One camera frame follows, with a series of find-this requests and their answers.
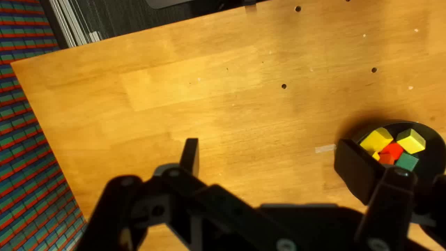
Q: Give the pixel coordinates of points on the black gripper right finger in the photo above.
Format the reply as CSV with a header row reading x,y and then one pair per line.
x,y
357,169

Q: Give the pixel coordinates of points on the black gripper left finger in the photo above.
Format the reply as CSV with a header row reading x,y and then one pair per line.
x,y
190,156

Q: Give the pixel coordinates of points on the red block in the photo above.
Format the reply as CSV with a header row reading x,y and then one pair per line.
x,y
391,153

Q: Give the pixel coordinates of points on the teal green block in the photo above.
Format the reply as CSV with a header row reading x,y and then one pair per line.
x,y
407,162

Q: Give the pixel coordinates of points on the black bowl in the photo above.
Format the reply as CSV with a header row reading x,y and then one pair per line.
x,y
431,165

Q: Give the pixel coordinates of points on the large yellow block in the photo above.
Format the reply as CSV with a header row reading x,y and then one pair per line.
x,y
377,139

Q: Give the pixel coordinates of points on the lime green block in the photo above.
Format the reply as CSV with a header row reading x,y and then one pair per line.
x,y
412,141

